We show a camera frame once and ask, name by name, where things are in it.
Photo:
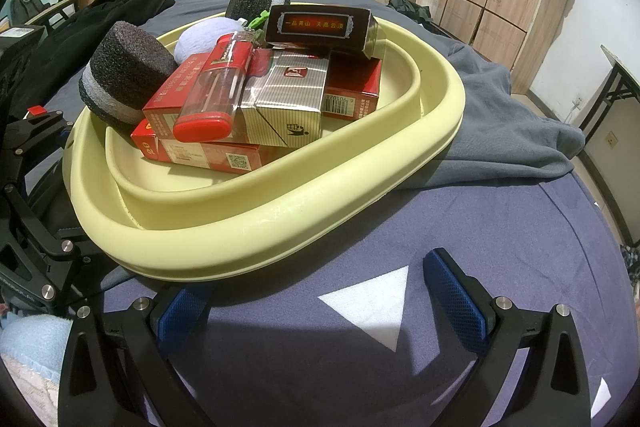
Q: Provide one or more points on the pale blue ball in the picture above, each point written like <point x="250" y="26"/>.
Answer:
<point x="205" y="37"/>

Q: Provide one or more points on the red transparent lighter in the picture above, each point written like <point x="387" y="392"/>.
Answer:
<point x="215" y="97"/>

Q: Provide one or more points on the folding desk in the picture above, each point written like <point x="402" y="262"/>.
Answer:
<point x="620" y="82"/>

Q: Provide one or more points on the dark backpack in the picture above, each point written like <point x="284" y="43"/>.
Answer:
<point x="27" y="7"/>

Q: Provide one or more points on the dark clothes heap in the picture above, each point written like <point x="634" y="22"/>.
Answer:
<point x="405" y="4"/>

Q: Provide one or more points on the pale yellow plastic basin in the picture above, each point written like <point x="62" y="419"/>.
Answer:
<point x="300" y="217"/>

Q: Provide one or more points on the wooden side table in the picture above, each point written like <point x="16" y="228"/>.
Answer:
<point x="65" y="2"/>

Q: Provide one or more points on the wall socket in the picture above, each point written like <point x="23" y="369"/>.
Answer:
<point x="611" y="139"/>
<point x="578" y="99"/>

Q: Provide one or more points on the dark brown cigarette box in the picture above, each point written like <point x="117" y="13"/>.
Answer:
<point x="320" y="29"/>

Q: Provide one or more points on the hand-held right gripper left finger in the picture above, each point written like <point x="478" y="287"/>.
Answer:
<point x="182" y="307"/>

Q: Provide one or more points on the large black foam cylinder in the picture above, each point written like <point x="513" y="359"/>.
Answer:
<point x="125" y="72"/>

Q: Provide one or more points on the light blue towel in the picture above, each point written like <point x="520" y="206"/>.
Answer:
<point x="32" y="337"/>

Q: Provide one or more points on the green plastic clip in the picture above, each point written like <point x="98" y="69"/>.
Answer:
<point x="260" y="19"/>

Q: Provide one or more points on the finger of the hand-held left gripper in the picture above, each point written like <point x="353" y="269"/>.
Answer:
<point x="75" y="277"/>
<point x="40" y="132"/>

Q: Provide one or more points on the black jacket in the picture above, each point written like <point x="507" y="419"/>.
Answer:
<point x="100" y="17"/>

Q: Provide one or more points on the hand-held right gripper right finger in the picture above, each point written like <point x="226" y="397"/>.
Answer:
<point x="452" y="292"/>

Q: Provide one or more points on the red and white cigarette pack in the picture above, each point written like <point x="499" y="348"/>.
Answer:
<point x="210" y="154"/>

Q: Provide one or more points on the red and silver cigarette pack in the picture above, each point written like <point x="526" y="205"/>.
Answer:
<point x="285" y="102"/>

